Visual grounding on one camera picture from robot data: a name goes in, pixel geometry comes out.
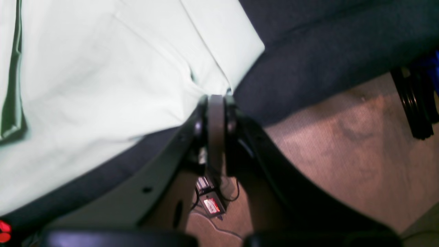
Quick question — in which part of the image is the black table cloth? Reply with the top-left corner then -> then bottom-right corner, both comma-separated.
1,0 -> 438,232

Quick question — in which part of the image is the light green T-shirt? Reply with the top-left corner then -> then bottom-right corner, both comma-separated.
1,0 -> 264,216

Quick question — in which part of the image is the blue red clamp left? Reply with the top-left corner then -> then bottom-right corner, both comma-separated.
390,50 -> 439,140

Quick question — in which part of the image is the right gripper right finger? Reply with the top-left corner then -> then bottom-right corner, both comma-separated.
224,96 -> 402,247

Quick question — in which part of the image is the black device with red light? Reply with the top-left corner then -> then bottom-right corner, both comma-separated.
192,176 -> 240,221

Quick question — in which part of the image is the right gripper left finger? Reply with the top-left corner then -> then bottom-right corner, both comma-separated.
41,95 -> 225,247

